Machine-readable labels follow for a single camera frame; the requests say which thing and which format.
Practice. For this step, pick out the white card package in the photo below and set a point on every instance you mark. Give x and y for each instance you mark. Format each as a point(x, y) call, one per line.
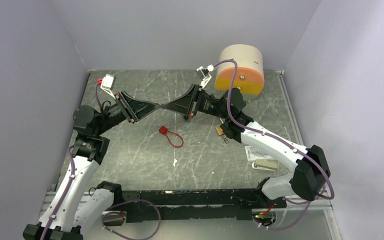
point(253, 154)

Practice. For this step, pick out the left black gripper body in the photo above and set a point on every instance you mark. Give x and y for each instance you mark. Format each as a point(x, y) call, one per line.
point(127, 110)

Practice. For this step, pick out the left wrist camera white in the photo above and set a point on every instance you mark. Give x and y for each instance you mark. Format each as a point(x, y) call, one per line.
point(107, 84)

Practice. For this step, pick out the brass padlock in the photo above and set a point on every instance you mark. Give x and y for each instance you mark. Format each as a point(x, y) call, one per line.
point(219, 131)

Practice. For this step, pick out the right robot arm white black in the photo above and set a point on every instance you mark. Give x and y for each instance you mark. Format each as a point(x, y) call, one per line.
point(309, 170)

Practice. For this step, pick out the beige white stapler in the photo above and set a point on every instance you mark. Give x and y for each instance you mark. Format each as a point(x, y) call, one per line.
point(265, 165)

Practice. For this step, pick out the red cable lock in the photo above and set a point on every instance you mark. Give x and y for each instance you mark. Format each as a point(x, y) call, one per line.
point(173, 138)

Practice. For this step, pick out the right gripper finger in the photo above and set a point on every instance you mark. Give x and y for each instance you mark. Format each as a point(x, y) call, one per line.
point(185, 99)
point(183, 109)

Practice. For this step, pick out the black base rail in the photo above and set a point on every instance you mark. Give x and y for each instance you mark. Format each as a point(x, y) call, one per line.
point(152, 205)

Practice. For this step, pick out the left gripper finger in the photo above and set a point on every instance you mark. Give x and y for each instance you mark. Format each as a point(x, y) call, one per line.
point(143, 109)
point(136, 103)

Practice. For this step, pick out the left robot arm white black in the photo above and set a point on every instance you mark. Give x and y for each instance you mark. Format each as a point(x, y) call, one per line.
point(65, 219)

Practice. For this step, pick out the cylindrical drawer box orange yellow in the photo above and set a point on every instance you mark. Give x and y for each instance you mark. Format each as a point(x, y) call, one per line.
point(250, 72)

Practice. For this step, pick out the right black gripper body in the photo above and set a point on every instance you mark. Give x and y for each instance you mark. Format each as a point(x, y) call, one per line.
point(200, 89)

